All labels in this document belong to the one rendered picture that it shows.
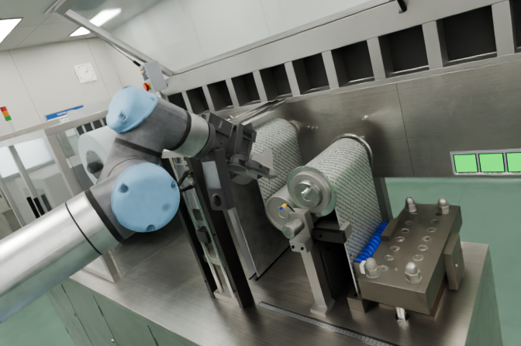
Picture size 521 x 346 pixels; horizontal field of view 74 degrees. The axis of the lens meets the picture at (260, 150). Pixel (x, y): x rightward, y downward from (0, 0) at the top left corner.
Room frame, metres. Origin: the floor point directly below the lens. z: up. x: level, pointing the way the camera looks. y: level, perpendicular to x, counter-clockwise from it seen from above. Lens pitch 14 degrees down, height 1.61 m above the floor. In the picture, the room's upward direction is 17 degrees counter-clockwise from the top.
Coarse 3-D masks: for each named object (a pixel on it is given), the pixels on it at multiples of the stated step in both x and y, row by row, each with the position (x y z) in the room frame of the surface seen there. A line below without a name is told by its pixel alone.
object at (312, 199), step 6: (300, 186) 0.83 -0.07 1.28; (306, 186) 0.82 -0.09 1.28; (312, 186) 0.81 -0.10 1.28; (300, 192) 0.84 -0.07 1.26; (312, 192) 0.81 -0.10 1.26; (318, 192) 0.80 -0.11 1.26; (300, 198) 0.84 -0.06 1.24; (306, 198) 0.83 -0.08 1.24; (312, 198) 0.81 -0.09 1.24; (318, 198) 0.80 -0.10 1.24; (306, 204) 0.83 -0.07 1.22; (312, 204) 0.82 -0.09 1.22; (318, 204) 0.81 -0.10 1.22
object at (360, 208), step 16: (368, 176) 0.96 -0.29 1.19; (352, 192) 0.87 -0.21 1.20; (368, 192) 0.94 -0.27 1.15; (336, 208) 0.80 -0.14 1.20; (352, 208) 0.86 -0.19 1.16; (368, 208) 0.92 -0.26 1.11; (352, 224) 0.84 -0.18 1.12; (368, 224) 0.91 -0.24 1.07; (352, 240) 0.83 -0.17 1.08; (352, 256) 0.81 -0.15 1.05
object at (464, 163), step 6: (456, 156) 0.88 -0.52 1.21; (462, 156) 0.87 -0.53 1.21; (468, 156) 0.86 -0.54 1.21; (474, 156) 0.85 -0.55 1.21; (456, 162) 0.88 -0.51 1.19; (462, 162) 0.87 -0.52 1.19; (468, 162) 0.86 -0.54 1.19; (474, 162) 0.85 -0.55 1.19; (456, 168) 0.88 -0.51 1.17; (462, 168) 0.87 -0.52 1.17; (468, 168) 0.86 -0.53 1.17; (474, 168) 0.85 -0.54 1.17
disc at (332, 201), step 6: (300, 168) 0.85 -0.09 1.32; (306, 168) 0.84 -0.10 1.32; (312, 168) 0.82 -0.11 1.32; (294, 174) 0.87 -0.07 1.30; (318, 174) 0.81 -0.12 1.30; (288, 180) 0.88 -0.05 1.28; (324, 180) 0.81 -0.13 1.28; (288, 186) 0.89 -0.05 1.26; (330, 186) 0.80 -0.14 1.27; (288, 192) 0.89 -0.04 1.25; (330, 192) 0.80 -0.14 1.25; (330, 198) 0.80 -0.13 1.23; (330, 204) 0.81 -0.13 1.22; (324, 210) 0.82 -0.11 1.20; (330, 210) 0.81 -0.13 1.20
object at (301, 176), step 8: (296, 176) 0.85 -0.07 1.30; (304, 176) 0.83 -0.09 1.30; (312, 176) 0.82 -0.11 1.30; (296, 184) 0.85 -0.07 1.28; (320, 184) 0.80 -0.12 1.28; (328, 192) 0.80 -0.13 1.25; (296, 200) 0.86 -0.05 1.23; (328, 200) 0.80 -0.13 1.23; (304, 208) 0.85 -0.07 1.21; (312, 208) 0.83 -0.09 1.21; (320, 208) 0.82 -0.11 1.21
